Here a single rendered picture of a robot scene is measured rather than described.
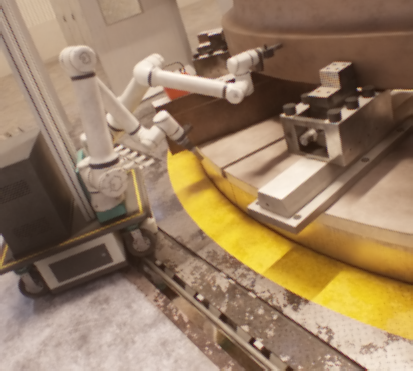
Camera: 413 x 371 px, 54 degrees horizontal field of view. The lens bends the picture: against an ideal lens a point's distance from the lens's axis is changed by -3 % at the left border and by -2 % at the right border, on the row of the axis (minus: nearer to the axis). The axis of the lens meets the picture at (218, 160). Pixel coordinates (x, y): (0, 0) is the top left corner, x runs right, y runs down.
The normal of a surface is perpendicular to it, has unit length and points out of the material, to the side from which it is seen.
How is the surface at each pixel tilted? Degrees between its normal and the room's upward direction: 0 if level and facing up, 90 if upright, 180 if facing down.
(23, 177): 90
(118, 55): 90
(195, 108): 90
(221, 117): 90
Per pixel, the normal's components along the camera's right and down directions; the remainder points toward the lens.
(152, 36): 0.59, 0.21
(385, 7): -0.74, 0.11
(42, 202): 0.26, 0.37
